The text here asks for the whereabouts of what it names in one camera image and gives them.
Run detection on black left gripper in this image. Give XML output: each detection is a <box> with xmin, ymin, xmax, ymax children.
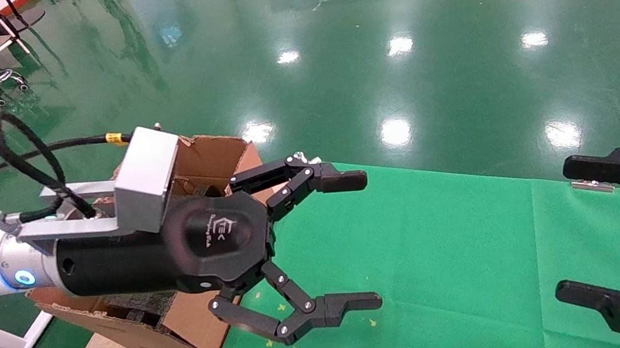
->
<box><xmin>48</xmin><ymin>146</ymin><xmax>387</xmax><ymax>348</ymax></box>

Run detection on large open brown carton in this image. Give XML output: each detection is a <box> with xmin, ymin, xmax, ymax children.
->
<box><xmin>10</xmin><ymin>126</ymin><xmax>284</xmax><ymax>348</ymax></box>

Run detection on silver binder clip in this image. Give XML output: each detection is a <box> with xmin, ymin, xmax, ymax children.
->
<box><xmin>570</xmin><ymin>176</ymin><xmax>615</xmax><ymax>197</ymax></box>
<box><xmin>292</xmin><ymin>149</ymin><xmax>322</xmax><ymax>167</ymax></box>

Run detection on green table cloth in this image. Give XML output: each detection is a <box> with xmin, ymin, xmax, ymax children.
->
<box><xmin>194</xmin><ymin>130</ymin><xmax>620</xmax><ymax>348</ymax></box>

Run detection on black foam block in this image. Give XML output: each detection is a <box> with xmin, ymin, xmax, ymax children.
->
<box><xmin>105</xmin><ymin>288</ymin><xmax>180</xmax><ymax>332</ymax></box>

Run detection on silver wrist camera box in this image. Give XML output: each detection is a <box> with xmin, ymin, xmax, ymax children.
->
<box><xmin>7</xmin><ymin>122</ymin><xmax>189</xmax><ymax>249</ymax></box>

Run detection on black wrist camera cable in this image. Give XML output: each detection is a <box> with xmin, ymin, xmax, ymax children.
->
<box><xmin>0</xmin><ymin>96</ymin><xmax>140</xmax><ymax>228</ymax></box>

